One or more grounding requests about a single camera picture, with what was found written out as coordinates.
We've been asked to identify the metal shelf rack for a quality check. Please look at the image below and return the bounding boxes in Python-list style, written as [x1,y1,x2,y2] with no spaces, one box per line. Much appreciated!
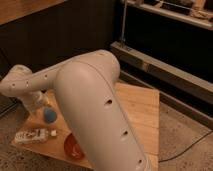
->
[110,1,213,129]

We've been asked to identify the red-brown bowl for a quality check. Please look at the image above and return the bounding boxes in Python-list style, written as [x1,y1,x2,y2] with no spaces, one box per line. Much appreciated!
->
[64,133,84,160]

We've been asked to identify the black floor cable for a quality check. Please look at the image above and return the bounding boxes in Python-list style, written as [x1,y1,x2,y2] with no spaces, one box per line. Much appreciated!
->
[158,129,213,164]

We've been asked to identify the wooden table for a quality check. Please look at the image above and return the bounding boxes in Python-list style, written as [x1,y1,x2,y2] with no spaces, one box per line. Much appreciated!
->
[11,83,159,171]

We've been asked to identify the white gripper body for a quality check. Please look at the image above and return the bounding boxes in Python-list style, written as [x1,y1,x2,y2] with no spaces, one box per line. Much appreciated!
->
[20,91,47,114]

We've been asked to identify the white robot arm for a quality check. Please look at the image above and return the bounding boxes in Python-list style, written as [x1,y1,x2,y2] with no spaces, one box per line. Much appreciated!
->
[0,50,153,171]

